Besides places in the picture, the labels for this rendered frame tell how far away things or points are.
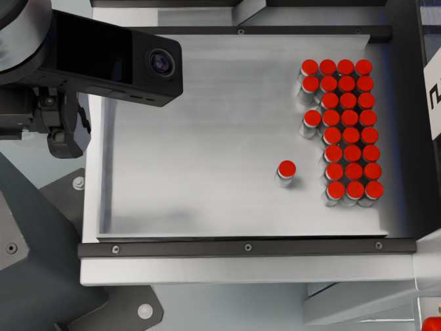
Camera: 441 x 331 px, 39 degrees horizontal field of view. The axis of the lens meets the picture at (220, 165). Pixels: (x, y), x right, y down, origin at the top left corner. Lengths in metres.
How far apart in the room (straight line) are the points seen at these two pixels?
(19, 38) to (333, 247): 0.49
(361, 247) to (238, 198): 0.16
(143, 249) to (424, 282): 0.33
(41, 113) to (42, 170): 1.31
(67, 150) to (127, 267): 0.31
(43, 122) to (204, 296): 1.22
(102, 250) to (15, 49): 0.42
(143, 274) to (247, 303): 0.90
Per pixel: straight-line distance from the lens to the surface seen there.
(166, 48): 0.45
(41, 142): 0.54
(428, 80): 0.73
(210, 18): 0.86
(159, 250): 0.74
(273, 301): 1.64
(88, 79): 0.42
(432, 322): 0.66
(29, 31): 0.36
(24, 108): 0.44
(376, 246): 0.77
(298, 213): 0.77
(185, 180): 0.78
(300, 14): 0.88
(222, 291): 1.64
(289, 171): 0.74
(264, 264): 0.76
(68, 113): 0.46
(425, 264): 0.76
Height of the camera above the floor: 1.63
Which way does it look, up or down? 73 degrees down
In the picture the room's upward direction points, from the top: 5 degrees clockwise
